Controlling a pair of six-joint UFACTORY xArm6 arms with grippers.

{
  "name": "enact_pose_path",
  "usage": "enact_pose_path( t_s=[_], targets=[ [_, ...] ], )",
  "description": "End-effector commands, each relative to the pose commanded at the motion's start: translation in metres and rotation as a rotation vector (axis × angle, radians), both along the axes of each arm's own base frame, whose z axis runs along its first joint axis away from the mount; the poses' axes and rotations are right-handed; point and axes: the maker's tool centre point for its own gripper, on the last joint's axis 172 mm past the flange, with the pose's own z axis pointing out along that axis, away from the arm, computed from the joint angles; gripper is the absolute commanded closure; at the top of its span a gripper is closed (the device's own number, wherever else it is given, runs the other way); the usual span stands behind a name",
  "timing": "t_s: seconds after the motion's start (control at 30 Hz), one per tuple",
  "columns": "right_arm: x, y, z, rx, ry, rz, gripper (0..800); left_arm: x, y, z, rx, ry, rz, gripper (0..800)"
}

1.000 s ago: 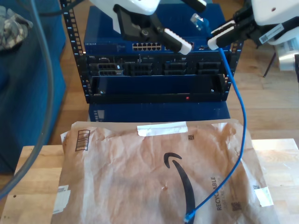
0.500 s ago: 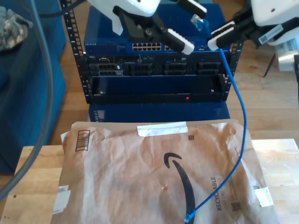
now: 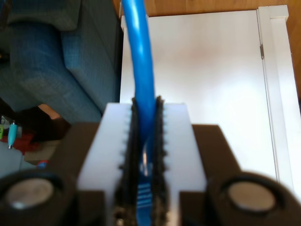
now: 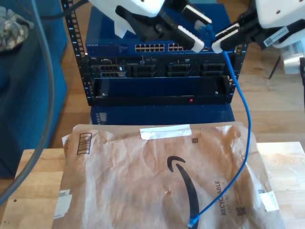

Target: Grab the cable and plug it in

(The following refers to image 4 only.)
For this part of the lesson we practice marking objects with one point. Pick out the black rack server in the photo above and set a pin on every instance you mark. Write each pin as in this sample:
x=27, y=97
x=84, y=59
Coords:
x=162, y=63

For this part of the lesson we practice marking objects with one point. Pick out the white tape strip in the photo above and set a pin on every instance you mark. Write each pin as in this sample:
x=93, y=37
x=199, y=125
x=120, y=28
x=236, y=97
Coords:
x=164, y=131
x=269, y=201

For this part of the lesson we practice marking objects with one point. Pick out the camouflage cloth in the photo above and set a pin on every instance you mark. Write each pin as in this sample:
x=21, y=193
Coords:
x=12, y=31

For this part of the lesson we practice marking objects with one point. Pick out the blue sofa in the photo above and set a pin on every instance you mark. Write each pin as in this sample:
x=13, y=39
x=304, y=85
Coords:
x=23, y=95

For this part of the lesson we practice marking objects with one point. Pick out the brown paper mailer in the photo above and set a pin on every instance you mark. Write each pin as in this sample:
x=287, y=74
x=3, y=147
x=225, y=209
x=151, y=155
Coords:
x=133, y=190

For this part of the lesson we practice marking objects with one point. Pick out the white shipping label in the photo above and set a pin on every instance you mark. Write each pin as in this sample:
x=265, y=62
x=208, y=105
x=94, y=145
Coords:
x=63, y=202

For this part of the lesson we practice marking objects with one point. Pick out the blue network switch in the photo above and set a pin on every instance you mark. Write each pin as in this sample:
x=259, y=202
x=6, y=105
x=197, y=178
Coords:
x=102, y=40

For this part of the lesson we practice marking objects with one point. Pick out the black server rack frame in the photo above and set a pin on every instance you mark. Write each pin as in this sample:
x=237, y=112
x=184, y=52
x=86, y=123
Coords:
x=72, y=28

